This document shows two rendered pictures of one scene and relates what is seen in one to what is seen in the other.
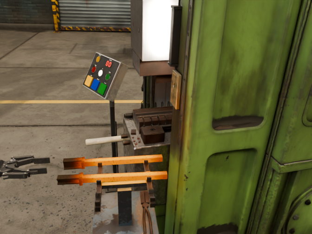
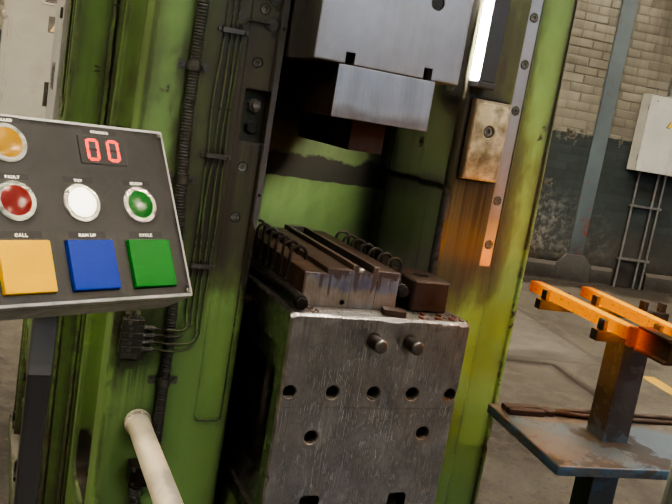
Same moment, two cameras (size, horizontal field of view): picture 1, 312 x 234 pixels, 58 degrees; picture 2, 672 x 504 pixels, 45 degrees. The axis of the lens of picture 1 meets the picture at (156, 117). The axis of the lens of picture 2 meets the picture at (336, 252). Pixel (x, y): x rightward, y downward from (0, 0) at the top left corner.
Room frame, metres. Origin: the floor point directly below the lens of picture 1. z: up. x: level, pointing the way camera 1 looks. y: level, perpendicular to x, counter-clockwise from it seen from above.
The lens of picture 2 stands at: (1.78, 1.63, 1.28)
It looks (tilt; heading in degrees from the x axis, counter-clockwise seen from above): 10 degrees down; 262
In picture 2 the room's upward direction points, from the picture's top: 10 degrees clockwise
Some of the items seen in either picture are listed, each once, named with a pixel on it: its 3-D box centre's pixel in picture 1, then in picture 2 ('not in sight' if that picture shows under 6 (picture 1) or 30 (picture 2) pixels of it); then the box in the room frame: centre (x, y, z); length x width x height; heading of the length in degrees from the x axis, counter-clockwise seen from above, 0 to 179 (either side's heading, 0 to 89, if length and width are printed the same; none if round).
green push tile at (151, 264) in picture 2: (102, 88); (150, 263); (1.90, 0.39, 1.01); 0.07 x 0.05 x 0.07; 41
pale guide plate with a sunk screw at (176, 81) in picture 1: (175, 89); (484, 141); (1.27, -0.09, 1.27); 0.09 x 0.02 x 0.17; 16
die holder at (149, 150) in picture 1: (170, 156); (316, 377); (1.55, -0.10, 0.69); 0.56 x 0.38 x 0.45; 106
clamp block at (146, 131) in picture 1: (152, 134); (417, 289); (1.39, 0.02, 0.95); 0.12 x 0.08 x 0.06; 106
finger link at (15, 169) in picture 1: (17, 171); not in sight; (0.98, 0.59, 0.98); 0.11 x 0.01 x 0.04; 78
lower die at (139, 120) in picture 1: (168, 116); (313, 261); (1.60, -0.08, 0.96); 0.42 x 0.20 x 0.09; 106
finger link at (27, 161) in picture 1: (21, 162); not in sight; (1.04, 0.60, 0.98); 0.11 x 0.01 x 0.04; 121
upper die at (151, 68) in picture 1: (172, 60); (341, 93); (1.60, -0.08, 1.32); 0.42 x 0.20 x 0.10; 106
